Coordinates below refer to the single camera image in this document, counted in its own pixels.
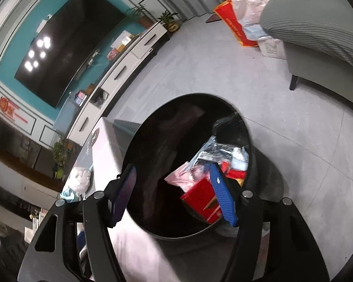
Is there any white television cabinet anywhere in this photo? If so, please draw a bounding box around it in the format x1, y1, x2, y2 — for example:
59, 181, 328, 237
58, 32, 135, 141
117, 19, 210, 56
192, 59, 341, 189
51, 22, 169, 150

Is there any red wall decoration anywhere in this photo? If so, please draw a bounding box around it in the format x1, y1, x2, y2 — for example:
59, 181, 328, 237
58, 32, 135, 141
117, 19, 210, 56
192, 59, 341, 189
0, 95, 28, 124

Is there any crumpled white plastic bag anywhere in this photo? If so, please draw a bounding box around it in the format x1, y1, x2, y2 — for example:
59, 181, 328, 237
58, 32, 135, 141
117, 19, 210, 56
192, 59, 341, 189
65, 167, 92, 194

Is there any pink grey tablecloth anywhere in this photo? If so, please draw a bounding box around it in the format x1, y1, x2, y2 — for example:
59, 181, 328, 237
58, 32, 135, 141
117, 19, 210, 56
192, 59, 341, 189
76, 117, 195, 282

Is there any red paper bag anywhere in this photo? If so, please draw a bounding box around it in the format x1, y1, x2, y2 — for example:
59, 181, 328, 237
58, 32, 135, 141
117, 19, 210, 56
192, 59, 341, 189
214, 0, 259, 48

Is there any red packet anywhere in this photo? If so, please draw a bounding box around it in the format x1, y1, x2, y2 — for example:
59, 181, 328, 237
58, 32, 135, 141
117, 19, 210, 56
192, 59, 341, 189
180, 178, 224, 224

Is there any white cardboard carton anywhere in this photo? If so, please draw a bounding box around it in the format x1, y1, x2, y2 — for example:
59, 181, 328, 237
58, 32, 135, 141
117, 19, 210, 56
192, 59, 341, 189
257, 37, 286, 60

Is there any black round trash bin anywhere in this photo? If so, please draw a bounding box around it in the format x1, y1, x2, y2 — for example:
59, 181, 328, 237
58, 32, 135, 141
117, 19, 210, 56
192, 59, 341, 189
122, 93, 284, 240

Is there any grey sofa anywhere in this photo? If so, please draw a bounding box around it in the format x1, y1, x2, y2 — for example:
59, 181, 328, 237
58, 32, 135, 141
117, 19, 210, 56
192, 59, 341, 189
259, 0, 353, 112

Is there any black television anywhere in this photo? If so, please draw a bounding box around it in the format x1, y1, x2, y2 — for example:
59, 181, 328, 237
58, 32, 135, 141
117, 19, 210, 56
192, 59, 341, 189
14, 0, 127, 109

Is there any pink plastic bag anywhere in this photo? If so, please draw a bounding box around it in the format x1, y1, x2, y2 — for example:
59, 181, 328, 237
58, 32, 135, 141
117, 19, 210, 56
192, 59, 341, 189
164, 161, 212, 194

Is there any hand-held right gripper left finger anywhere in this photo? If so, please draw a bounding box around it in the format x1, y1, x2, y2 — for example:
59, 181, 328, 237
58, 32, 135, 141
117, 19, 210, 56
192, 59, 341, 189
18, 164, 137, 282

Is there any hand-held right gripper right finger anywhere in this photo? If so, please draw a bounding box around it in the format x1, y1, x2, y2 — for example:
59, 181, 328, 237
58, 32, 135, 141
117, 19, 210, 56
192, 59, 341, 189
209, 163, 330, 282

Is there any potted plant green pot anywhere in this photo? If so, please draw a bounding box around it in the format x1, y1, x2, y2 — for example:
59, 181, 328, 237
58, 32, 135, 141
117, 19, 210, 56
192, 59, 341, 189
51, 139, 69, 180

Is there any clear plastic wrapper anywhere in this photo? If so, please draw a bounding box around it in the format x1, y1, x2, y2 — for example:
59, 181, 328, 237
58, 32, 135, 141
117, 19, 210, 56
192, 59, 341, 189
191, 137, 249, 171

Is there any potted plant yellow pot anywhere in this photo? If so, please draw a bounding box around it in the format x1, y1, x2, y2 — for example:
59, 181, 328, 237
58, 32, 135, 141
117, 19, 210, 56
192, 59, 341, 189
157, 9, 181, 33

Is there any blue face mask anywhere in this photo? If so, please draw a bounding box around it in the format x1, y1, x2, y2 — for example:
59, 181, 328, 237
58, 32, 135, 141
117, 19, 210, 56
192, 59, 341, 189
60, 189, 78, 203

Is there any potted plant brown pot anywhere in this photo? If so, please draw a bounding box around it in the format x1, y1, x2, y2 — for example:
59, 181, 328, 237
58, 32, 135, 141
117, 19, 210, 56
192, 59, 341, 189
126, 4, 153, 27

